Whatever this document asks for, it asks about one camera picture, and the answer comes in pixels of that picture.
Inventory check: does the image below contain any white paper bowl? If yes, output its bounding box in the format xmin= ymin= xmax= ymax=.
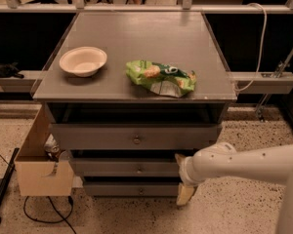
xmin=59 ymin=47 xmax=107 ymax=77

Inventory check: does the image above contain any black bar on floor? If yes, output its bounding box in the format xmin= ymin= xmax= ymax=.
xmin=0 ymin=147 xmax=21 ymax=227

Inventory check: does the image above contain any grey bottom drawer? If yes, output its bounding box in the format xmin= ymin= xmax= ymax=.
xmin=83 ymin=183 xmax=179 ymax=197

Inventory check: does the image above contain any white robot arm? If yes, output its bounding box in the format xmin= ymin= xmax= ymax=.
xmin=175 ymin=142 xmax=293 ymax=234

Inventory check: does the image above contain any black object on rail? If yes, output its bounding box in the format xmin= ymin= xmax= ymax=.
xmin=0 ymin=62 xmax=24 ymax=79

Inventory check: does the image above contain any wooden box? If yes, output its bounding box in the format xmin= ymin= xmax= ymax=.
xmin=15 ymin=107 xmax=74 ymax=196

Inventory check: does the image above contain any aluminium frame rail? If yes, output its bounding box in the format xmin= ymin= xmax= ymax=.
xmin=0 ymin=0 xmax=293 ymax=14

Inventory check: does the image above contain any metal can in box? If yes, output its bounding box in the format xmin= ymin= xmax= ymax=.
xmin=44 ymin=135 xmax=61 ymax=161

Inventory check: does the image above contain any grey drawer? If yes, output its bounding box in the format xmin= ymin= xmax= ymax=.
xmin=50 ymin=124 xmax=222 ymax=150
xmin=83 ymin=183 xmax=179 ymax=197
xmin=69 ymin=158 xmax=179 ymax=177

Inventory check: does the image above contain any white hanging cable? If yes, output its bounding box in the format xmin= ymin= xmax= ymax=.
xmin=233 ymin=2 xmax=268 ymax=93

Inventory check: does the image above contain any black floor cable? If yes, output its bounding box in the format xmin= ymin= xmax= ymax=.
xmin=22 ymin=195 xmax=78 ymax=234

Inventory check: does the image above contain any grey drawer cabinet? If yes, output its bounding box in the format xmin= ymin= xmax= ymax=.
xmin=33 ymin=12 xmax=236 ymax=185

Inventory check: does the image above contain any grey top drawer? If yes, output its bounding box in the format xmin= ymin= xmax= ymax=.
xmin=50 ymin=124 xmax=222 ymax=150

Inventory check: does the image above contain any green chip bag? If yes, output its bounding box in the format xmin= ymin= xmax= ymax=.
xmin=126 ymin=59 xmax=196 ymax=98

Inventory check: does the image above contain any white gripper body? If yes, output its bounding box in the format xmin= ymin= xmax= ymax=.
xmin=178 ymin=156 xmax=204 ymax=186

